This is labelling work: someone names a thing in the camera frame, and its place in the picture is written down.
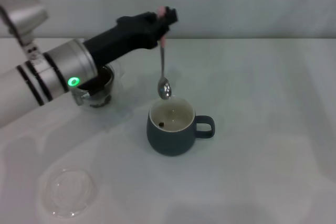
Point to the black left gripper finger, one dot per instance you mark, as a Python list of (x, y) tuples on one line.
[(172, 16), (163, 30)]

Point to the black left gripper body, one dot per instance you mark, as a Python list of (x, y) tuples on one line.
[(120, 40)]

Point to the single coffee bean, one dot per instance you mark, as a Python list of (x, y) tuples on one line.
[(161, 123)]

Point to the dark green ceramic mug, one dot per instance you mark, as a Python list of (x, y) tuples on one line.
[(168, 142)]

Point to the clear glass saucer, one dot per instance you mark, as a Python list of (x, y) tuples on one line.
[(69, 192)]

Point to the clear double-wall glass cup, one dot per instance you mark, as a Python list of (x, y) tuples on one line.
[(115, 82)]

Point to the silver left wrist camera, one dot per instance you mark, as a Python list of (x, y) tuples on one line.
[(23, 11)]

